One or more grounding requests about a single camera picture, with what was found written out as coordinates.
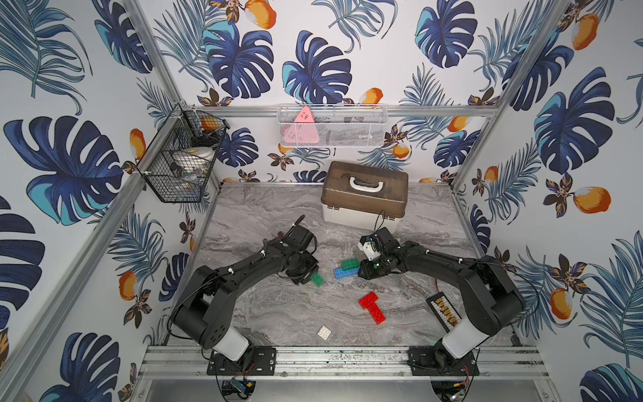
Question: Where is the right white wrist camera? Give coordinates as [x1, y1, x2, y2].
[358, 236, 381, 261]

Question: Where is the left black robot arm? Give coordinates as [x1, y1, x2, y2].
[169, 215, 319, 362]

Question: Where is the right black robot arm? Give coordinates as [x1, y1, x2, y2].
[358, 228, 527, 360]

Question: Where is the clear wall shelf tray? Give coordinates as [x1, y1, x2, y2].
[276, 104, 388, 148]

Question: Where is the black wire basket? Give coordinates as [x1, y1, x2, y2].
[136, 105, 229, 204]

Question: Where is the white square lego brick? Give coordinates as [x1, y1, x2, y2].
[317, 326, 332, 340]

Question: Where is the pink triangle card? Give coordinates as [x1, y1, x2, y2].
[282, 107, 320, 147]

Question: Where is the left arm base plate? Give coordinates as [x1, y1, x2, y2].
[207, 346, 277, 377]

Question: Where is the red lego brick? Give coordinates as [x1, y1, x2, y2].
[358, 291, 378, 309]
[367, 303, 386, 325]

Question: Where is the blue lego brick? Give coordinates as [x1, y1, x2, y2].
[333, 267, 359, 279]

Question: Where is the brown lid storage box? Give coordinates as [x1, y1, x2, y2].
[321, 161, 410, 233]

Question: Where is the aluminium front rail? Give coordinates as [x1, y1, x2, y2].
[138, 347, 550, 380]

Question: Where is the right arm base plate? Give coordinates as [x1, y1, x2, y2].
[407, 347, 480, 377]

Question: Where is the green lego brick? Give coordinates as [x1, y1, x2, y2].
[341, 258, 360, 271]
[310, 272, 326, 288]

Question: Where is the black abacus tray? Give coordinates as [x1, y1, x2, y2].
[425, 292, 461, 333]

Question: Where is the white bowl in basket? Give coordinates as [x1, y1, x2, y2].
[171, 147, 215, 173]

